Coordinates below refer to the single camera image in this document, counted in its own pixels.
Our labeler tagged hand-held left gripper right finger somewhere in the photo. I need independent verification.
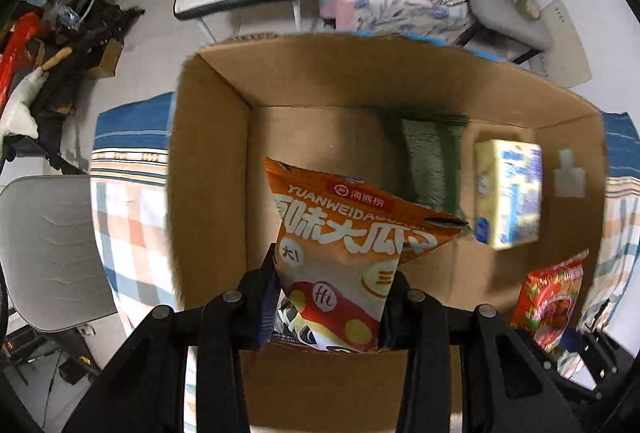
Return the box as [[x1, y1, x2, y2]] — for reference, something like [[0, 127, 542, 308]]
[[381, 262, 585, 433]]

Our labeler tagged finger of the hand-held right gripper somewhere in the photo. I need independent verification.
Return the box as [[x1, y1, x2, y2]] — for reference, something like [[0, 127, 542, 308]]
[[552, 327, 628, 410]]

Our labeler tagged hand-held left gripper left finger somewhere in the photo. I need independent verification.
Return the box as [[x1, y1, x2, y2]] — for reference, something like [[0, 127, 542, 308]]
[[62, 244, 282, 433]]

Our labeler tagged red snack packet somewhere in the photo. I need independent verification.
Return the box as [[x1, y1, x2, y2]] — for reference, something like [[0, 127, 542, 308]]
[[510, 249, 591, 353]]

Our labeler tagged orange snack packet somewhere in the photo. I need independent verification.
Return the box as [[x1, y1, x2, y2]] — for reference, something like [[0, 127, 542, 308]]
[[262, 157, 471, 355]]

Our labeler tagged brown cardboard box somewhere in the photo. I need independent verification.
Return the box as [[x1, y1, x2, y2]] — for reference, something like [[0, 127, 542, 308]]
[[167, 32, 612, 430]]

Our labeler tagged yellow tissue pack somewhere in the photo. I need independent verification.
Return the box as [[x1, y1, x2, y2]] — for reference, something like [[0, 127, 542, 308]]
[[472, 139, 544, 250]]

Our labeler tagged dark green packet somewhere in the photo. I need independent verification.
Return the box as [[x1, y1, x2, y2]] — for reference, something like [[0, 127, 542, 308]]
[[399, 116, 469, 210]]

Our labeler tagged plaid striped blanket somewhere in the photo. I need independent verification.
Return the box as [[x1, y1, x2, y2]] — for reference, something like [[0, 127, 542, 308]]
[[90, 90, 640, 433]]

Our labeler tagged light grey chair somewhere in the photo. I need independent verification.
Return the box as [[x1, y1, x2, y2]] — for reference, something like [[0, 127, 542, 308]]
[[0, 175, 120, 381]]

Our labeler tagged small cardboard box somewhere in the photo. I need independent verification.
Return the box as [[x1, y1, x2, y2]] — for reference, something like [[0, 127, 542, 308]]
[[84, 40, 124, 80]]

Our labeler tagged floral pink cushion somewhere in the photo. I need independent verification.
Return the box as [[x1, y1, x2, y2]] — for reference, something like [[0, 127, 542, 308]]
[[333, 0, 475, 46]]

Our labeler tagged white flat board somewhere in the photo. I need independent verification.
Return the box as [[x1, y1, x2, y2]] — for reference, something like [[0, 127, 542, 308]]
[[541, 0, 594, 89]]

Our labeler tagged white plush toy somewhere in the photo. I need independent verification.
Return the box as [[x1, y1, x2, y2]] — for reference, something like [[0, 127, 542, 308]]
[[0, 68, 50, 140]]

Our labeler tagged pile of dark bags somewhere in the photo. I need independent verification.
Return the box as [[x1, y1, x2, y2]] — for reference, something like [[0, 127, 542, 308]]
[[0, 0, 147, 175]]

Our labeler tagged red plastic item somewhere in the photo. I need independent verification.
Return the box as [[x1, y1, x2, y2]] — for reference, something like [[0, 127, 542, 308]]
[[0, 11, 44, 115]]

